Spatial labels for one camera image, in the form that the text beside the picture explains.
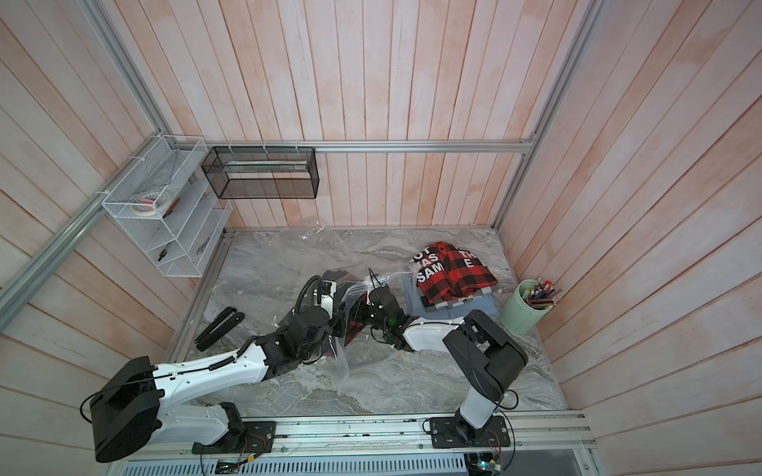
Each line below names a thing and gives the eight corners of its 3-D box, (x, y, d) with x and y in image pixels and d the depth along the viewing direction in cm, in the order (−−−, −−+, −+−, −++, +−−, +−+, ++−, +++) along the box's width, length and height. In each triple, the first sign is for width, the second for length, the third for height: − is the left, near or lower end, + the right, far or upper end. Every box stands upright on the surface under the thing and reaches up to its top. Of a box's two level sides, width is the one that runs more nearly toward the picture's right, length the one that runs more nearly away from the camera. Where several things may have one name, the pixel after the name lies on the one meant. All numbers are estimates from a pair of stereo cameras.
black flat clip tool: (192, 343, 92) (188, 339, 90) (235, 307, 100) (231, 303, 98) (203, 354, 90) (199, 350, 87) (245, 317, 98) (242, 313, 95)
